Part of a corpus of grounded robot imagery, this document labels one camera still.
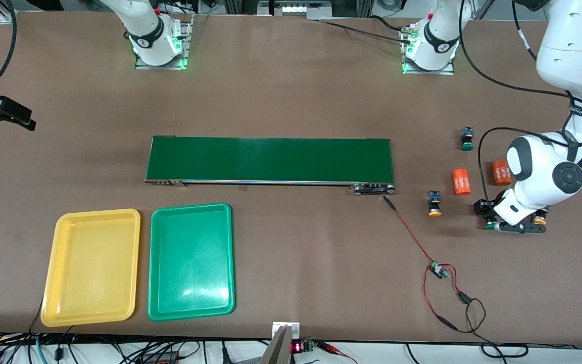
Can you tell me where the orange cylinder white 4680 print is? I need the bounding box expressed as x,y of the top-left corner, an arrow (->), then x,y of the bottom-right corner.
492,160 -> 512,187
452,168 -> 473,196

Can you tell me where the small speed controller board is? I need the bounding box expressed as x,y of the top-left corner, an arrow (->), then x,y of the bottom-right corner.
429,260 -> 452,280

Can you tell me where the yellow plastic tray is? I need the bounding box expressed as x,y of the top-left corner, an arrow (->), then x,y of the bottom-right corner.
40,208 -> 141,328

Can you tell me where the red alligator clip lead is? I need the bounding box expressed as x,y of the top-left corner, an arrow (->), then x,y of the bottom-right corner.
316,341 -> 358,364

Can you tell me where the green conveyor belt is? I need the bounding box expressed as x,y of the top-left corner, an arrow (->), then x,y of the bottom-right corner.
144,135 -> 397,196

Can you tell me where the green plastic tray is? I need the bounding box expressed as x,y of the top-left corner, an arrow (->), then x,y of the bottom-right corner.
148,203 -> 235,322

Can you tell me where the metal rack with white lights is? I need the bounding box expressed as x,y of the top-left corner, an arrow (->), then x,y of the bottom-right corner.
223,0 -> 375,21

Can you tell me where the black orange power adapter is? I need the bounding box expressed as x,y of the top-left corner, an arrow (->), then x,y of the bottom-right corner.
142,351 -> 178,364

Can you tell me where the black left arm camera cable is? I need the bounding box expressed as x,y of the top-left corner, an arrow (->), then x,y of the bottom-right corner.
459,0 -> 582,203

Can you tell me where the red black conveyor wire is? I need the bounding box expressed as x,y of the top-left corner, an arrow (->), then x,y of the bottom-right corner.
382,195 -> 529,358

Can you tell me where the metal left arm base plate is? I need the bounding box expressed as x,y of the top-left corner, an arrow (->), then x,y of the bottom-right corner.
401,23 -> 456,75

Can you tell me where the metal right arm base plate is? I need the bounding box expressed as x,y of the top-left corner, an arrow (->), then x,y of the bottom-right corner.
135,15 -> 193,70

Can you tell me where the thin black power cable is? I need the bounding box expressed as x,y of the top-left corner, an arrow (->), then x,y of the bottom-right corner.
316,15 -> 415,45

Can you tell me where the grey metal camera mount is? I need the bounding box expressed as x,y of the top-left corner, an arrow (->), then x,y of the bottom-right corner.
261,322 -> 301,364

